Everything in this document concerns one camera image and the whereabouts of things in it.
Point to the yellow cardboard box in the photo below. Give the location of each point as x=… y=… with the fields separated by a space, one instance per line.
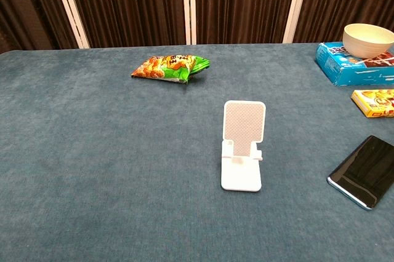
x=375 y=103

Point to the cream bowl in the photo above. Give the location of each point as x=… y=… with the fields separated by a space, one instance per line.
x=366 y=42

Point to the blue cardboard box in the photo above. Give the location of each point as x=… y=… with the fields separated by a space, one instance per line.
x=338 y=65

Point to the black smartphone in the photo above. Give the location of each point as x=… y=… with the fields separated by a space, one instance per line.
x=366 y=169

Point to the white screen frame post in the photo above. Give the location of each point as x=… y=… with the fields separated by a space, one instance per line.
x=297 y=3
x=69 y=6
x=188 y=3

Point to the blue velvet tablecloth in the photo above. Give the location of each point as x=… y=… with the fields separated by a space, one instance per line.
x=107 y=166

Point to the dark brown curtain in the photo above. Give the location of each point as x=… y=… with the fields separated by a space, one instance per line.
x=132 y=3

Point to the green orange snack bag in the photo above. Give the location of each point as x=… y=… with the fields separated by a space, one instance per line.
x=163 y=68

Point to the white folding phone stand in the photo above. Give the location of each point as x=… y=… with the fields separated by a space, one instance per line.
x=243 y=123

